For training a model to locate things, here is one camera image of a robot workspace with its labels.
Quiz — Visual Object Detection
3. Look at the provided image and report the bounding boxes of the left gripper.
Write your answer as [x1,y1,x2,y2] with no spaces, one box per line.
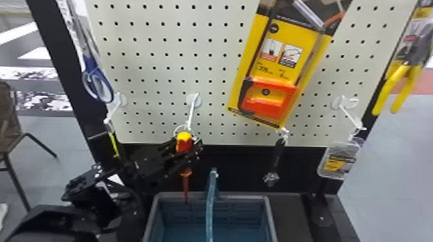
[116,136,204,187]

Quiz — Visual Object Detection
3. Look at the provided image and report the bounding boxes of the red yellow screwdriver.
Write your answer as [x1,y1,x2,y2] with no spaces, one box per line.
[174,131,195,203]

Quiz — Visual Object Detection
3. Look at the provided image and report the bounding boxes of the white pegboard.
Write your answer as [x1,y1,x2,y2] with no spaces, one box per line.
[25,0,423,242]

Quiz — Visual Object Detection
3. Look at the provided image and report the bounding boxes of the blue basket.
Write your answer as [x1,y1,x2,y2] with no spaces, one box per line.
[142,167,280,242]

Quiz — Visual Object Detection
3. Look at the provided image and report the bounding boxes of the black adjustable wrench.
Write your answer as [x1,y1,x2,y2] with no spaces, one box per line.
[263,136,287,189]

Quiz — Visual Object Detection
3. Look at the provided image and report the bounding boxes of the blue scissors on card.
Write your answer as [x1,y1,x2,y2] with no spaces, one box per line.
[55,0,116,105]

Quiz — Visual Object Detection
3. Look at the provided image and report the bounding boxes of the yellow hacksaw on card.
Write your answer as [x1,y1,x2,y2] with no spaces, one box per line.
[226,0,354,131]

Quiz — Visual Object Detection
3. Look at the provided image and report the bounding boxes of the clear packet of screws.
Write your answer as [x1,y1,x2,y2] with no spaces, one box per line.
[316,136,365,181]

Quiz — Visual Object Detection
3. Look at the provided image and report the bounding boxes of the brown chair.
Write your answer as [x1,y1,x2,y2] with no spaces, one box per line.
[0,80,59,212]

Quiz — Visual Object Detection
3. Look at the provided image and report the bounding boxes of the yellow pliers on card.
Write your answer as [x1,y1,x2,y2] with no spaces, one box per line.
[371,0,433,117]

